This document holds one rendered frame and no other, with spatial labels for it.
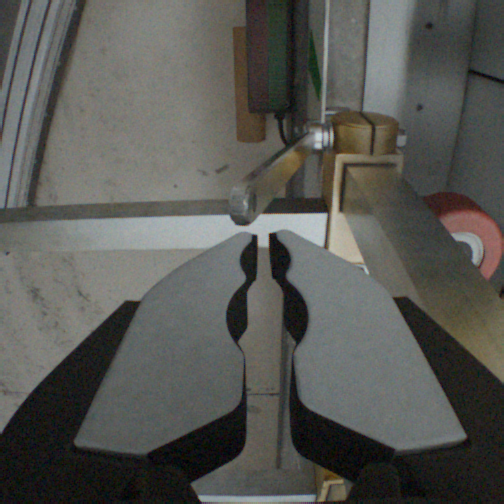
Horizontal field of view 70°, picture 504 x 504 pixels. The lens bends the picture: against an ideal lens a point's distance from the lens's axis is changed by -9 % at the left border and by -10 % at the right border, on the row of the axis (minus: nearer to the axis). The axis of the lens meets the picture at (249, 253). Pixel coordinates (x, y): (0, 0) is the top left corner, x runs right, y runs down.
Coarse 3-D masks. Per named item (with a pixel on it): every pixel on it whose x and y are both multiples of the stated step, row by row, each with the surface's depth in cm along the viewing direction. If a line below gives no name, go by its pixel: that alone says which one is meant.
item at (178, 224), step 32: (0, 224) 31; (32, 224) 31; (64, 224) 31; (96, 224) 31; (128, 224) 31; (160, 224) 31; (192, 224) 31; (224, 224) 31; (256, 224) 31; (288, 224) 30; (320, 224) 30
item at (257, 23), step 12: (252, 0) 35; (264, 0) 35; (252, 12) 36; (264, 12) 36; (252, 24) 36; (264, 24) 36; (252, 36) 37; (264, 36) 37; (252, 48) 38; (264, 48) 38; (252, 60) 38; (264, 60) 38; (252, 72) 39; (264, 72) 39; (252, 84) 40; (264, 84) 40; (252, 96) 40; (264, 96) 40; (252, 108) 41; (264, 108) 41
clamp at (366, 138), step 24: (336, 120) 27; (360, 120) 27; (384, 120) 27; (336, 144) 27; (360, 144) 26; (384, 144) 26; (336, 168) 27; (336, 192) 28; (336, 216) 29; (336, 240) 30
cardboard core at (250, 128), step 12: (240, 36) 91; (240, 48) 93; (240, 60) 94; (240, 72) 96; (240, 84) 98; (240, 96) 100; (240, 108) 101; (240, 120) 103; (252, 120) 102; (264, 120) 105; (240, 132) 105; (252, 132) 104; (264, 132) 106
